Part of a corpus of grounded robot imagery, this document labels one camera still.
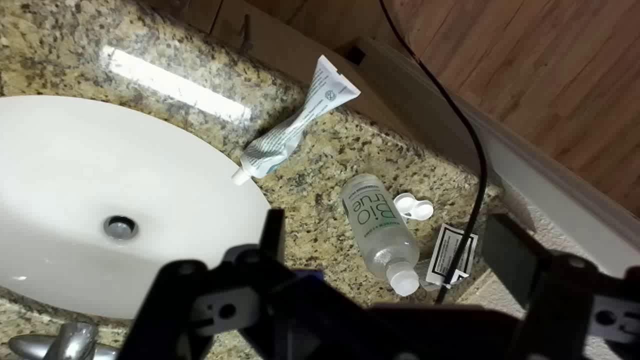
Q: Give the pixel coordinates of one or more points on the black and white box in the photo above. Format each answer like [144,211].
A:
[443,253]

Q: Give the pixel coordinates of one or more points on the white oval sink basin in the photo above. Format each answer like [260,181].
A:
[81,172]

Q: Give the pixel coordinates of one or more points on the clear lens solution bottle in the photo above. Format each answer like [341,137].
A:
[376,226]

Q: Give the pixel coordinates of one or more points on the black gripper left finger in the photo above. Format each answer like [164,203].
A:
[192,313]

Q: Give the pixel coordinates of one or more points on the white contact lens case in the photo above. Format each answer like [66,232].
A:
[415,209]

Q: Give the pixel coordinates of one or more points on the white toothpaste tube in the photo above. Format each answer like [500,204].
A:
[300,127]

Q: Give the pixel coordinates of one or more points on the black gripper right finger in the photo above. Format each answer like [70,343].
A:
[567,300]

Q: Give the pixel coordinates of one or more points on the chrome sink faucet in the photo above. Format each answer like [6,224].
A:
[66,340]

